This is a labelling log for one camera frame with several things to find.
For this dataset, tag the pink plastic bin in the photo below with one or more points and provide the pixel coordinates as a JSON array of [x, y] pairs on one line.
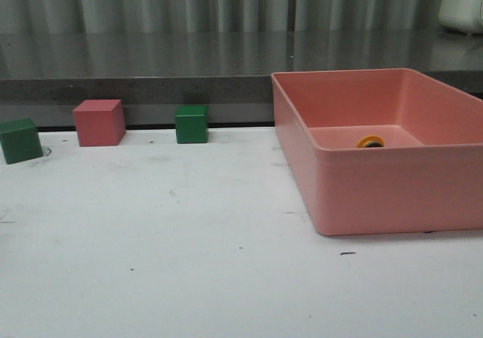
[[427, 177]]

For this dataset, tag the yellow mushroom push button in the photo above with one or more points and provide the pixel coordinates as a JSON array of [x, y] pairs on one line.
[[371, 141]]

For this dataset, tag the green cube block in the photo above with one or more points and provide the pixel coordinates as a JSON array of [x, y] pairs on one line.
[[20, 141], [191, 124]]

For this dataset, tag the green cube block centre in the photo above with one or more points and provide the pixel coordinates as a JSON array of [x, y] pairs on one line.
[[191, 124]]

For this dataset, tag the green cube block left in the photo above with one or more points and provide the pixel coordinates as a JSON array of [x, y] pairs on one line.
[[20, 141]]

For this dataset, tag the white appliance in background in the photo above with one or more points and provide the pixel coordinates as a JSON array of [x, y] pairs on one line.
[[461, 15]]

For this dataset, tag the pink cube block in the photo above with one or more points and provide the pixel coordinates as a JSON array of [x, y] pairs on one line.
[[99, 122]]

